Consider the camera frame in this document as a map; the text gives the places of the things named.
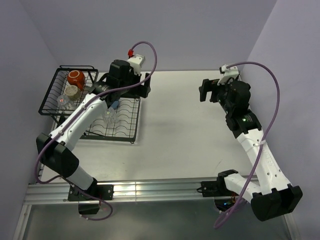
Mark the large clear glass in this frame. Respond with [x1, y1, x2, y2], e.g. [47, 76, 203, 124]
[102, 107, 118, 125]

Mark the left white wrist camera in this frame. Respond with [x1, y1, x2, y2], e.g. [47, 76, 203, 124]
[127, 54, 146, 76]

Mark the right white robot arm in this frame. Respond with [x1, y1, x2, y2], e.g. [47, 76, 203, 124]
[199, 78, 303, 222]

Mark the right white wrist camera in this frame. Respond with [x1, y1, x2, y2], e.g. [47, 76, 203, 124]
[217, 64, 239, 86]

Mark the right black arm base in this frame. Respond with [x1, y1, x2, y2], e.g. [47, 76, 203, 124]
[196, 169, 238, 212]

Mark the blue plastic cup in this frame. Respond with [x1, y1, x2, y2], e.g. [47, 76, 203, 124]
[111, 100, 119, 110]

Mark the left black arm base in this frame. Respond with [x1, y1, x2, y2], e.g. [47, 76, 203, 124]
[67, 184, 114, 219]

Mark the aluminium mounting rail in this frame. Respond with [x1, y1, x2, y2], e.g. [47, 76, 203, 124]
[23, 178, 213, 205]

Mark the brown ceramic teacup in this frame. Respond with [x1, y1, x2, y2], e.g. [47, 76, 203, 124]
[67, 70, 86, 91]

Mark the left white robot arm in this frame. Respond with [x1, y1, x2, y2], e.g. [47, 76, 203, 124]
[36, 54, 151, 200]

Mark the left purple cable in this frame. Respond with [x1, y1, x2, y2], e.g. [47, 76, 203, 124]
[34, 41, 158, 221]

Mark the black wire dish rack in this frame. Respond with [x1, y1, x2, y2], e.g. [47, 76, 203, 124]
[38, 65, 141, 144]

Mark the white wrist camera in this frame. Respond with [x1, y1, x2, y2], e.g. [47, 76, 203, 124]
[127, 54, 146, 76]
[217, 64, 239, 86]

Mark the small speckled stone cup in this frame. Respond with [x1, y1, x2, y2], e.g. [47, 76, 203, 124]
[64, 85, 81, 102]

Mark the small clear glass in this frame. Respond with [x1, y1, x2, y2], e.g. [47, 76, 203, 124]
[57, 94, 73, 110]

